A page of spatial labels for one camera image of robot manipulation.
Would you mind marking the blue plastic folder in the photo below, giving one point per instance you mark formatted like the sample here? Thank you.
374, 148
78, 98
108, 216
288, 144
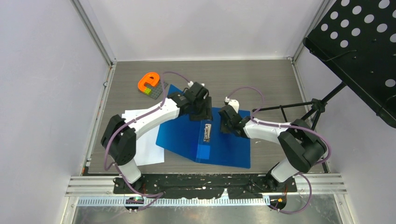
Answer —
203, 142

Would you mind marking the grey lego baseplate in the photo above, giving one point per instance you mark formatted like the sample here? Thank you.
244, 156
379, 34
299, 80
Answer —
157, 90

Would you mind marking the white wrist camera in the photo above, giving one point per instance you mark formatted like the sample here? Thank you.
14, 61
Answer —
233, 103
191, 83

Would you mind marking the aluminium frame rail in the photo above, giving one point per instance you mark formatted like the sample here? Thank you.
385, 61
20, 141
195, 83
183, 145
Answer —
310, 183

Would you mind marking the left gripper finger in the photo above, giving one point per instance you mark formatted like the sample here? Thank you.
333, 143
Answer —
205, 112
196, 114

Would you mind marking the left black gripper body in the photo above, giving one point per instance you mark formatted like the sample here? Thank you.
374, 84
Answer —
197, 103

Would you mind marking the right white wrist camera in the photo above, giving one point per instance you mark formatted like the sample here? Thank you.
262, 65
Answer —
233, 103

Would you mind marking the black perforated music stand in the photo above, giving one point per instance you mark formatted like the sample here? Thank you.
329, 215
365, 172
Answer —
356, 40

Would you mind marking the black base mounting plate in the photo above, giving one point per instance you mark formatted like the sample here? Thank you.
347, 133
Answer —
204, 186

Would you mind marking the orange letter e block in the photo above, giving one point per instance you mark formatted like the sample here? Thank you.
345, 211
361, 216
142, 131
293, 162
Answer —
151, 78

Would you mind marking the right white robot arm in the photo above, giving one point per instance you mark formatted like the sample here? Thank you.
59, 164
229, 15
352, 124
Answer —
302, 146

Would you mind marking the white paper sheets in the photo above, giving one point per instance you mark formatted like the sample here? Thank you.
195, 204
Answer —
147, 151

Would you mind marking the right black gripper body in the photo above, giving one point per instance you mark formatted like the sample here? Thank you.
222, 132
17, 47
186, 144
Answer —
226, 127

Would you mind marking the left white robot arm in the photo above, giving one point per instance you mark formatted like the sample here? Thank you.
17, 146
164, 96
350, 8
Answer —
120, 136

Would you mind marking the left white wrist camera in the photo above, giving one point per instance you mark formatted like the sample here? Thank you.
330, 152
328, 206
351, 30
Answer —
191, 83

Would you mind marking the green lego brick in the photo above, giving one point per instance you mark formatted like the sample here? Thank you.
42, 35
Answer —
147, 91

